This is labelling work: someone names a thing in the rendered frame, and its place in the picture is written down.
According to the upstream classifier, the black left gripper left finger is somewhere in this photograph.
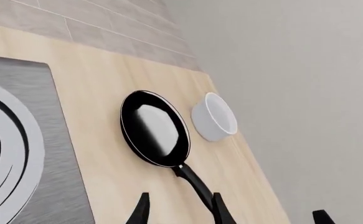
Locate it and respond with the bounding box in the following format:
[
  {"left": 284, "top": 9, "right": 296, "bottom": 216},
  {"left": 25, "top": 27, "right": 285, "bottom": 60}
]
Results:
[{"left": 129, "top": 192, "right": 151, "bottom": 224}]

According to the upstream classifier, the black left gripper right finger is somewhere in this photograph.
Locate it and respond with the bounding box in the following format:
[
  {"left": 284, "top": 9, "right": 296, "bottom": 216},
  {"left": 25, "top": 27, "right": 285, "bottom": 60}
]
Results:
[{"left": 210, "top": 192, "right": 237, "bottom": 224}]

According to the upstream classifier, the black frying pan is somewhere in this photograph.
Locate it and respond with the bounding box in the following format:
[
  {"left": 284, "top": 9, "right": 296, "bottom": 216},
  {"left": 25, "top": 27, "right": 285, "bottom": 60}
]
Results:
[{"left": 120, "top": 90, "right": 215, "bottom": 211}]

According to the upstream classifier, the small white bowl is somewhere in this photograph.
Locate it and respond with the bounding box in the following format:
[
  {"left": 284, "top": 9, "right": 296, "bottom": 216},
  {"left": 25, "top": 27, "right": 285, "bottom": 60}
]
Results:
[{"left": 191, "top": 91, "right": 238, "bottom": 142}]

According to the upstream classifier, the flat black stove plate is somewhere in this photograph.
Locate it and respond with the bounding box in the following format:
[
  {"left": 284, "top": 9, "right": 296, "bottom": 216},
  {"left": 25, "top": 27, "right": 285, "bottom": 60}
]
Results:
[{"left": 0, "top": 54, "right": 96, "bottom": 224}]

